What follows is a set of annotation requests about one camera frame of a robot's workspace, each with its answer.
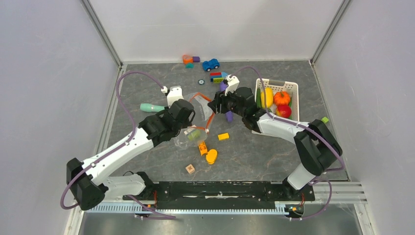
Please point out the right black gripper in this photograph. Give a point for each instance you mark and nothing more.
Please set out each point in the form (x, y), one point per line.
(220, 98)

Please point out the red apple toy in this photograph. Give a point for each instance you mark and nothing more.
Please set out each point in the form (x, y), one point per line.
(283, 111)

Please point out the clear zip bag orange zipper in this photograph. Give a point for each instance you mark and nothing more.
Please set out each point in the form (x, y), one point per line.
(200, 121)

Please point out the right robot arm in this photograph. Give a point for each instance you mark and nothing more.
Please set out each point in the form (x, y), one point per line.
(316, 146)

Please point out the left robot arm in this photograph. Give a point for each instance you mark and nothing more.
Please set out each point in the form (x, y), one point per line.
(90, 180)

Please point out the long green cucumber toy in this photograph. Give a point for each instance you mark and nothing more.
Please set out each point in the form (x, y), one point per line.
(258, 98)

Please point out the multicolour brick stack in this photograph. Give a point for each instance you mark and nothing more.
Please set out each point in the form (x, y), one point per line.
(217, 77)

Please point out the yellow brick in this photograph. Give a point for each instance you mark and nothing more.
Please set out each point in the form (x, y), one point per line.
(223, 136)

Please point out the blue toy car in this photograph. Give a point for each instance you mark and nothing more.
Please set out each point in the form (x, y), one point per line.
(210, 65)

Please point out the orange pumpkin toy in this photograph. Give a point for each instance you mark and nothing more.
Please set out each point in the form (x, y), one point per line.
(281, 98)

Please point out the orange brick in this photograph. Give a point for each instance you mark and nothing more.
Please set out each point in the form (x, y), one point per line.
(202, 148)

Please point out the teal small block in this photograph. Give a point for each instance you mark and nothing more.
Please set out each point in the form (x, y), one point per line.
(189, 65)

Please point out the green chili pepper toy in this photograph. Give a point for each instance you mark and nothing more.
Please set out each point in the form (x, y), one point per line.
(290, 105)

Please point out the orange oval block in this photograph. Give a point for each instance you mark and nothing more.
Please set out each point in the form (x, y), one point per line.
(211, 156)

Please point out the white plastic basket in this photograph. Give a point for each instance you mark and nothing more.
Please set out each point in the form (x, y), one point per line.
(285, 130)

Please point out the wooden cube with X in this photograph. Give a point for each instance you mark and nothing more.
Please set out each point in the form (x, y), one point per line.
(190, 169)

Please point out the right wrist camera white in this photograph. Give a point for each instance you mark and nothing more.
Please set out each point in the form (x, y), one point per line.
(232, 84)

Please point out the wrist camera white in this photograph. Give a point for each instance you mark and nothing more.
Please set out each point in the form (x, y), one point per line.
(172, 94)
(232, 84)

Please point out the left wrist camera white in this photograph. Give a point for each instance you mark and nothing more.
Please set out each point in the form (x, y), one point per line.
(172, 94)

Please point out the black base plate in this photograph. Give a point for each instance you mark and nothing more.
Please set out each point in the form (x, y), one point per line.
(220, 195)

